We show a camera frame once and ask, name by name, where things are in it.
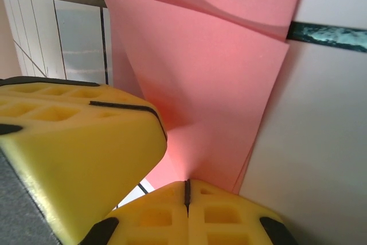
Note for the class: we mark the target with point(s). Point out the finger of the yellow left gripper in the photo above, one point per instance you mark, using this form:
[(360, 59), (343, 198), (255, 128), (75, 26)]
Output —
[(114, 95), (86, 156)]

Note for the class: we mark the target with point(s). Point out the pink paper sheet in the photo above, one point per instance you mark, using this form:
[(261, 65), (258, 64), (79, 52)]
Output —
[(200, 84)]

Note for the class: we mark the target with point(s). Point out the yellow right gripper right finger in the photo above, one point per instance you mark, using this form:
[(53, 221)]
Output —
[(198, 222)]

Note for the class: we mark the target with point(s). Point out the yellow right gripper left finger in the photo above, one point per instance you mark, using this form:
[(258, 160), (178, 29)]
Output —
[(172, 222)]

